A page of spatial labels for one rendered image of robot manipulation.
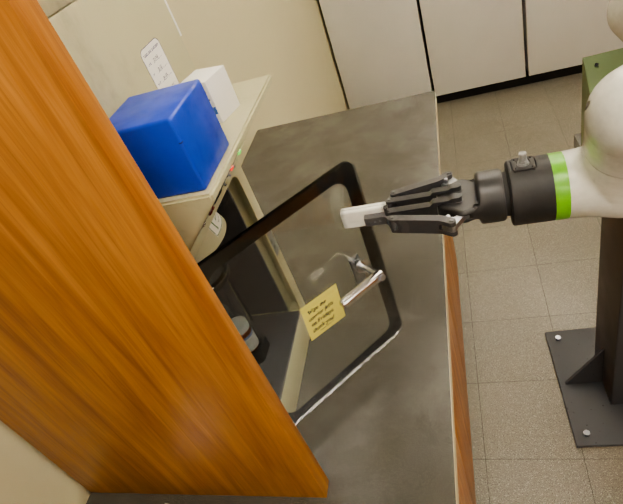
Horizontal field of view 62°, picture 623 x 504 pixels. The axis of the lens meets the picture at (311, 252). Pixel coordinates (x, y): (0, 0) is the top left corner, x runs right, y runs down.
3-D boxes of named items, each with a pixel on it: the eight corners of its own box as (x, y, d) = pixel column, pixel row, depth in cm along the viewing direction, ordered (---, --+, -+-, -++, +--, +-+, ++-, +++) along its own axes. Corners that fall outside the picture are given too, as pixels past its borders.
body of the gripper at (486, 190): (500, 155, 73) (433, 166, 76) (507, 190, 67) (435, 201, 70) (504, 197, 78) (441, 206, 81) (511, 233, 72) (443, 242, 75)
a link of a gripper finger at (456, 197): (464, 212, 75) (465, 218, 74) (388, 225, 79) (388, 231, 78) (461, 191, 73) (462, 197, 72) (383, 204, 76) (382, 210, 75)
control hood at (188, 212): (164, 272, 66) (123, 211, 60) (231, 142, 90) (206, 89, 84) (244, 261, 63) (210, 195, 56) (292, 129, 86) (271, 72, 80)
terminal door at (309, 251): (282, 432, 93) (180, 274, 68) (401, 326, 102) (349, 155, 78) (284, 435, 92) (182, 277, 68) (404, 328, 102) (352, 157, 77)
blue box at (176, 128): (132, 204, 61) (89, 138, 55) (163, 159, 68) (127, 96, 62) (207, 190, 58) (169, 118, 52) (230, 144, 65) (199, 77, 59)
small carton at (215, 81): (195, 125, 73) (176, 86, 70) (213, 107, 76) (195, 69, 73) (223, 122, 71) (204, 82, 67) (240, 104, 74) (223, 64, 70)
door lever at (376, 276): (327, 299, 86) (323, 289, 84) (368, 266, 89) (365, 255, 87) (348, 314, 82) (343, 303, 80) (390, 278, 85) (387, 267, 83)
